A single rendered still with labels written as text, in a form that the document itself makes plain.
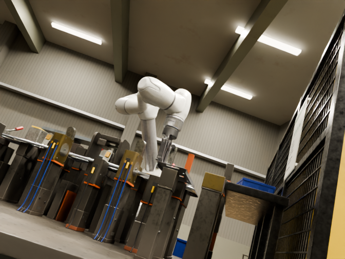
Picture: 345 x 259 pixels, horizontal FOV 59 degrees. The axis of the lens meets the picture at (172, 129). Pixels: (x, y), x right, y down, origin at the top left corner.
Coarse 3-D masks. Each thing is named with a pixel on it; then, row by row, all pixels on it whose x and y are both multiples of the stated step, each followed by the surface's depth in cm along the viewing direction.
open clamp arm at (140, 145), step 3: (138, 141) 128; (141, 141) 128; (144, 141) 129; (138, 144) 128; (141, 144) 127; (144, 144) 127; (135, 147) 128; (138, 147) 128; (141, 147) 127; (144, 147) 128; (135, 150) 128; (138, 150) 127; (141, 150) 127; (144, 150) 129; (141, 153) 127
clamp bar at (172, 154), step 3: (171, 147) 157; (174, 147) 157; (177, 147) 160; (171, 150) 161; (174, 150) 160; (177, 150) 161; (171, 153) 160; (174, 153) 158; (168, 156) 158; (171, 156) 159; (174, 156) 158; (168, 159) 158; (171, 159) 157; (168, 162) 157; (171, 162) 156; (168, 165) 156
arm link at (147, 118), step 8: (144, 112) 200; (152, 112) 202; (144, 120) 204; (152, 120) 206; (144, 128) 206; (152, 128) 207; (144, 136) 208; (152, 136) 208; (152, 144) 209; (144, 152) 212; (152, 152) 211; (144, 160) 215; (152, 160) 212; (152, 168) 214
